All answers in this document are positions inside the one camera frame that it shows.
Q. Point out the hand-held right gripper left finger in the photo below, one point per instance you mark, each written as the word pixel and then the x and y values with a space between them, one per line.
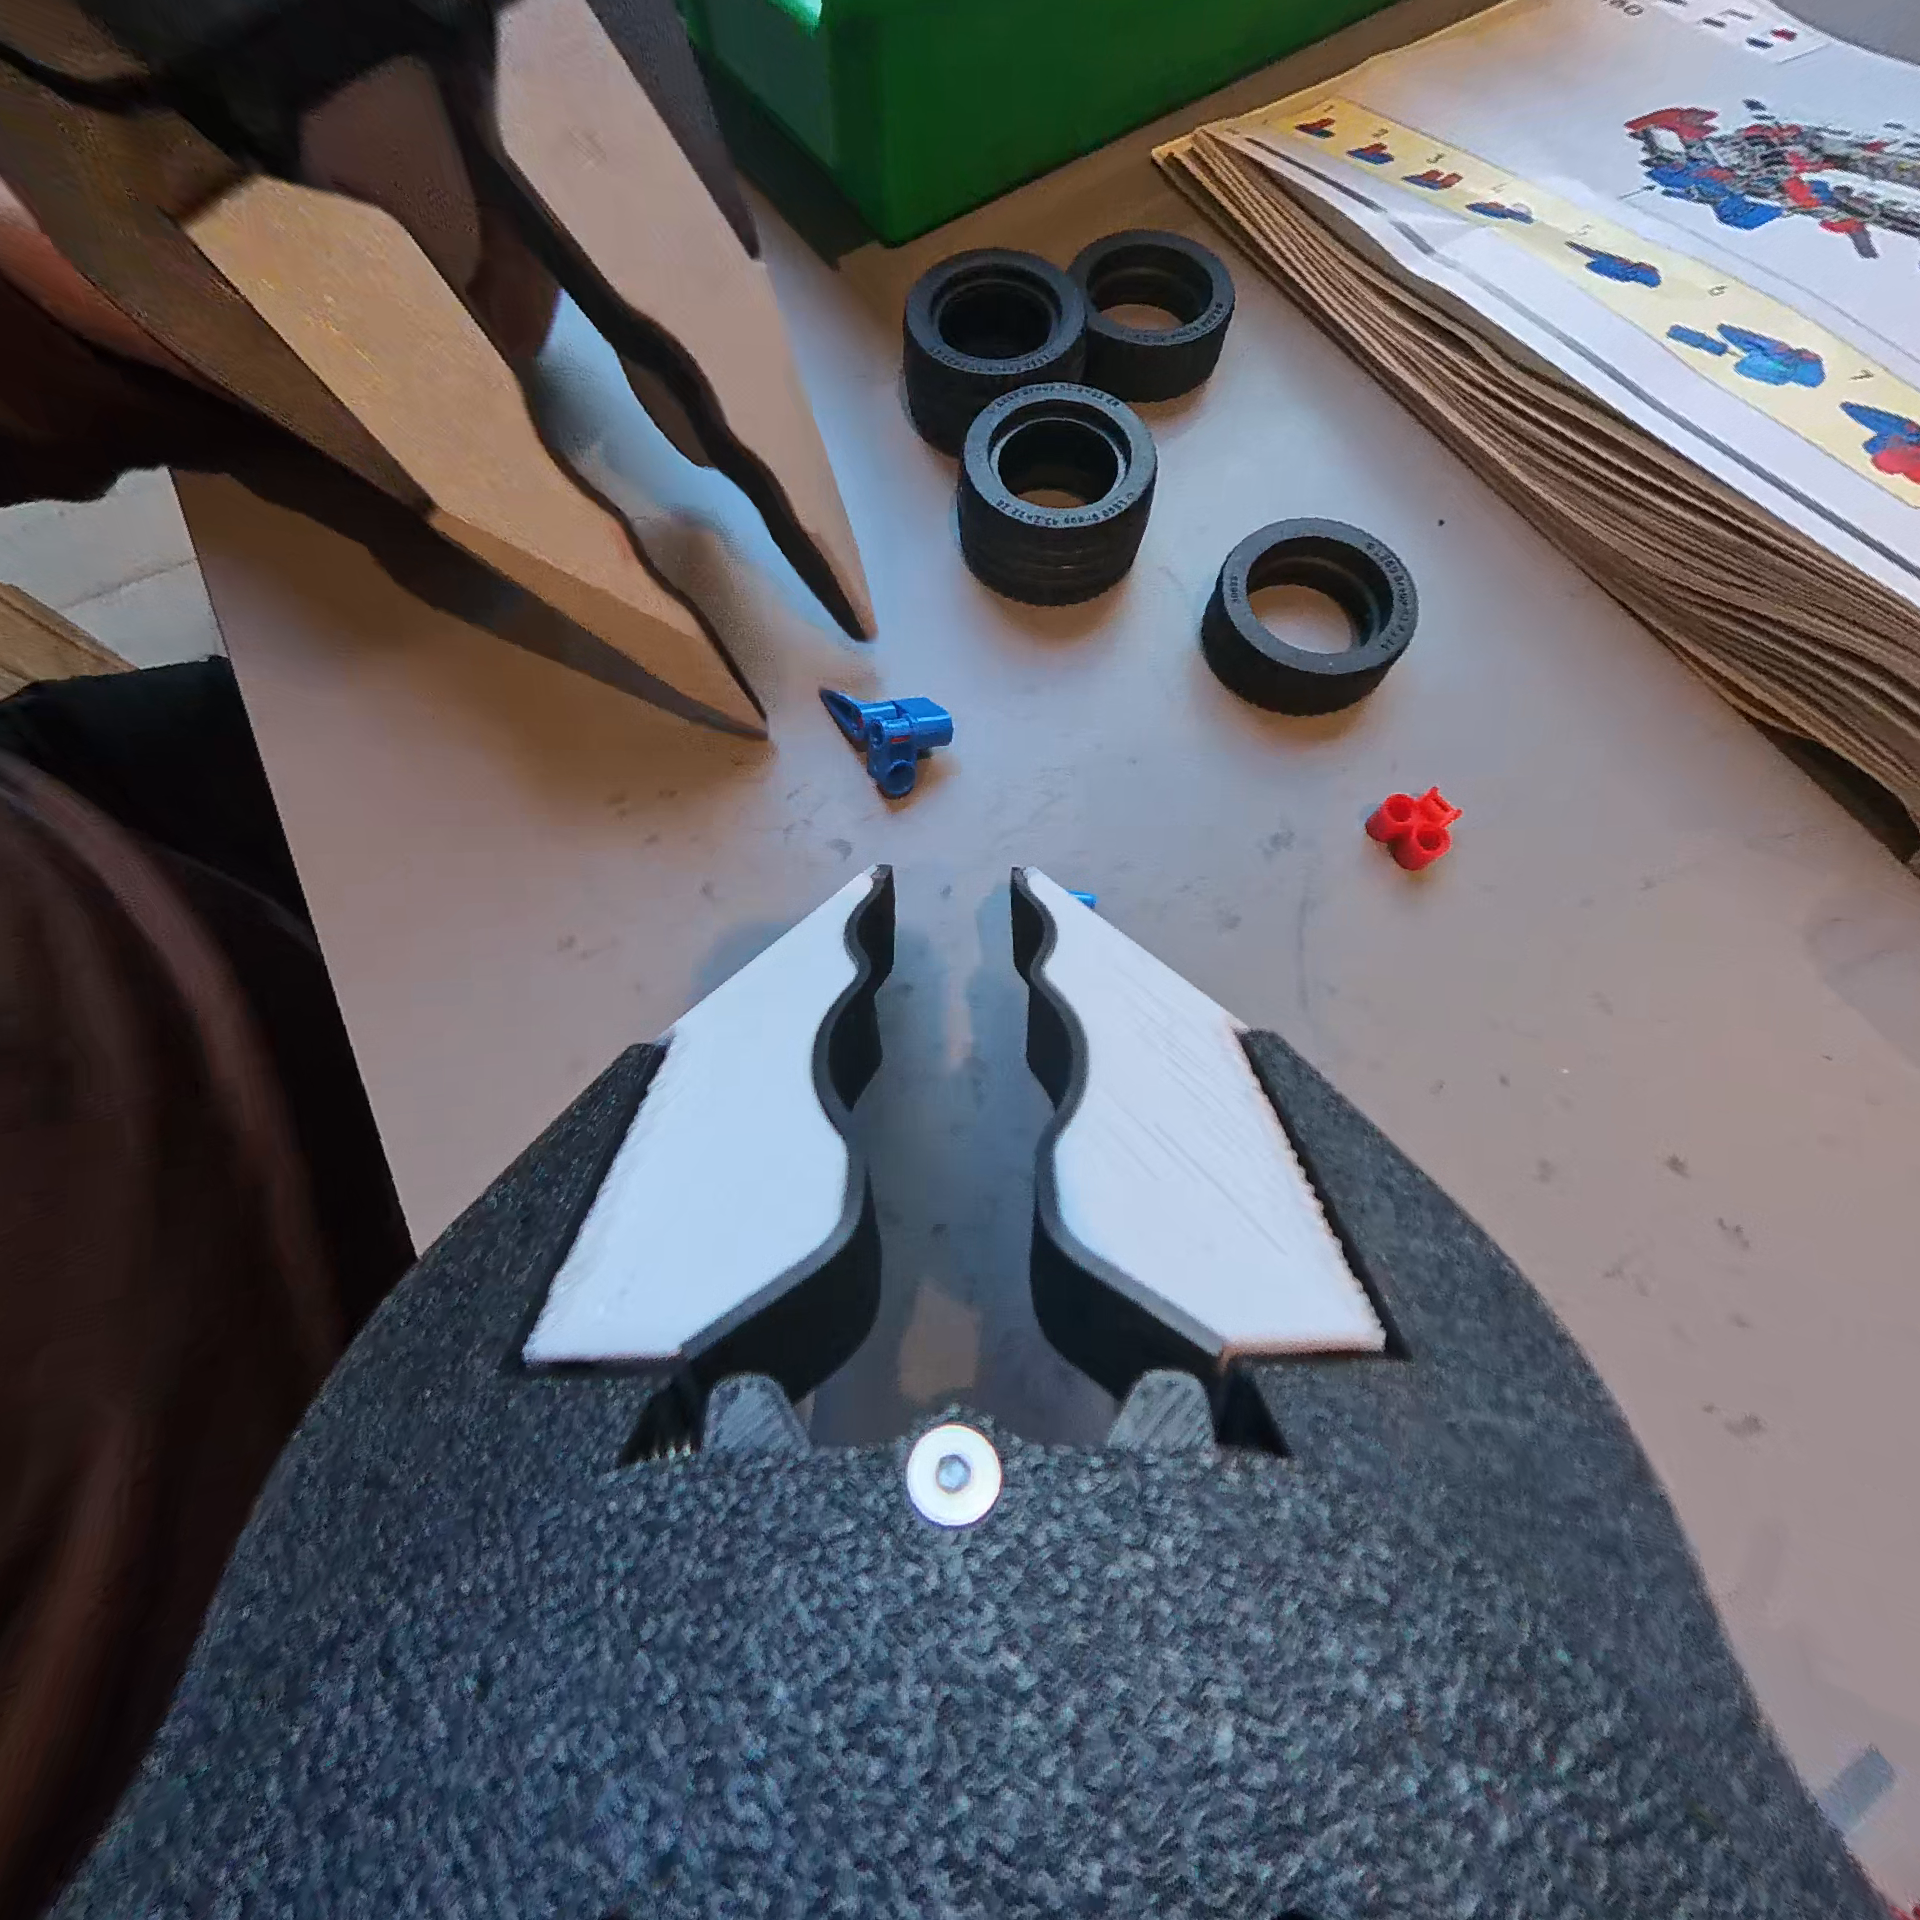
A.
pixel 704 1201

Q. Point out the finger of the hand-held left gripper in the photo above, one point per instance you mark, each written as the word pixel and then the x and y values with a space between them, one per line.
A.
pixel 388 346
pixel 675 271

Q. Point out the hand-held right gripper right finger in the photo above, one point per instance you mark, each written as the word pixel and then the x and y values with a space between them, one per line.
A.
pixel 1200 1201

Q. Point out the blue curved toy piece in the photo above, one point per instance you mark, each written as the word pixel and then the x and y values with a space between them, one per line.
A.
pixel 843 708

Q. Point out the blue toy connector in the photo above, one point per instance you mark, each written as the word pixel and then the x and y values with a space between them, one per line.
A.
pixel 900 756

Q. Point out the person's left forearm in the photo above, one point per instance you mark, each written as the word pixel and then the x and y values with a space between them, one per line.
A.
pixel 43 404

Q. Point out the grey desk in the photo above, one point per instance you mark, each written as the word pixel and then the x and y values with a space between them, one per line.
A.
pixel 1499 1050

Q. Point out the person's left hand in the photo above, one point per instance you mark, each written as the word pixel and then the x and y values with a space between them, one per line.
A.
pixel 388 148

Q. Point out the black toy tire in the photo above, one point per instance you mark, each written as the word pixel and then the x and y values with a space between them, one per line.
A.
pixel 1244 668
pixel 1049 562
pixel 1200 360
pixel 937 390

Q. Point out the green plastic bin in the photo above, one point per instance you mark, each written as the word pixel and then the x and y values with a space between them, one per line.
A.
pixel 974 120

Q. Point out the red toy connector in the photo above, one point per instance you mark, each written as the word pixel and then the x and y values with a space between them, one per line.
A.
pixel 1411 827

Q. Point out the light wooden box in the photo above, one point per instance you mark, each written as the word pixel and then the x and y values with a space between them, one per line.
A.
pixel 43 639

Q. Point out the person's black trousers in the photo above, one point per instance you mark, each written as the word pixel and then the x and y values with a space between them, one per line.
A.
pixel 149 780

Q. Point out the open instruction booklet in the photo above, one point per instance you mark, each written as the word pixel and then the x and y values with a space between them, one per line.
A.
pixel 1650 375

